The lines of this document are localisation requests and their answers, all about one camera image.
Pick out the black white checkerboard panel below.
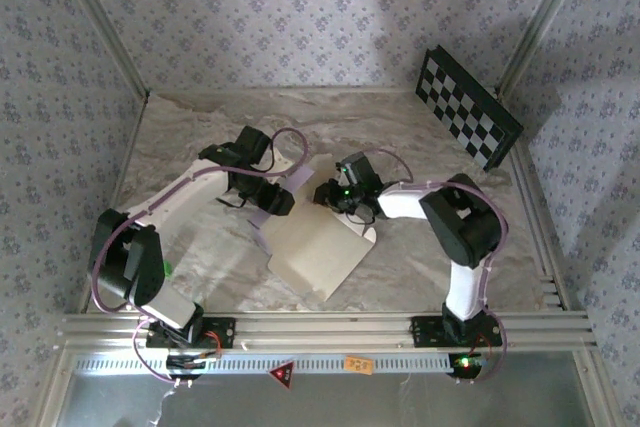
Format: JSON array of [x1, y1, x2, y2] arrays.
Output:
[[414, 45, 525, 172]]

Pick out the aluminium frame post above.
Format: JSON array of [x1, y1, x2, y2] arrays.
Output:
[[498, 0, 597, 96], [49, 0, 151, 101]]

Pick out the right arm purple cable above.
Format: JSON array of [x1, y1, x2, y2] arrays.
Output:
[[367, 149, 509, 383]]

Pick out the grey metal sheet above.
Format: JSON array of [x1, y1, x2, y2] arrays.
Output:
[[54, 371, 596, 427]]

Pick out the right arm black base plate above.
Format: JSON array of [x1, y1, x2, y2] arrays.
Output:
[[410, 315, 504, 348]]

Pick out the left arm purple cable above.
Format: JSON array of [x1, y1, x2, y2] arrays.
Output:
[[89, 127, 311, 388]]

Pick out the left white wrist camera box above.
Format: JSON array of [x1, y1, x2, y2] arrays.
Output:
[[267, 154, 297, 183]]

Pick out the grey slotted cable duct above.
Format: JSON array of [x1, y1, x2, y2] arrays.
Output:
[[72, 351, 454, 376]]

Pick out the red triangle warning sticker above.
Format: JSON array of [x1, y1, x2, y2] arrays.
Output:
[[268, 359, 296, 391]]

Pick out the orange label sticker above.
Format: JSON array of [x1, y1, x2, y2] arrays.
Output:
[[344, 355, 375, 377]]

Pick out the long aluminium base rail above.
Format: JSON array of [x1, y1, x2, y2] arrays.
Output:
[[57, 311, 599, 353]]

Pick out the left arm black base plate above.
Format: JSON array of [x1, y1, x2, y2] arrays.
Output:
[[145, 315, 237, 350]]

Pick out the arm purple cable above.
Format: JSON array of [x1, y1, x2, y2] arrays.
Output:
[[367, 149, 509, 383], [89, 127, 311, 388]]

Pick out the white paper box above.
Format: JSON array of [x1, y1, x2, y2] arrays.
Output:
[[248, 165, 377, 303]]

